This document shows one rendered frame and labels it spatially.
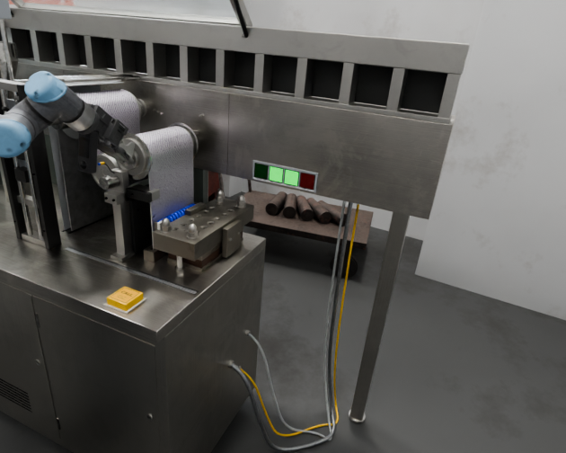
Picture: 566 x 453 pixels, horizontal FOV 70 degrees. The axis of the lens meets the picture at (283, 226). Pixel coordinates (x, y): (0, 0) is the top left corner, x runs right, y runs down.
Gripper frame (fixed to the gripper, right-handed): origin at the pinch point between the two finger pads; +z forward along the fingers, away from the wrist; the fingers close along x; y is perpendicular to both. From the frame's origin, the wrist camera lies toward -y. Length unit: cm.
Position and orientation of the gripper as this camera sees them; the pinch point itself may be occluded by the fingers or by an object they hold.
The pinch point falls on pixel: (127, 162)
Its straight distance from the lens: 133.1
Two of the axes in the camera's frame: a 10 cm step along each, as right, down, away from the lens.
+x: -9.1, -2.4, 3.3
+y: 3.2, -9.2, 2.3
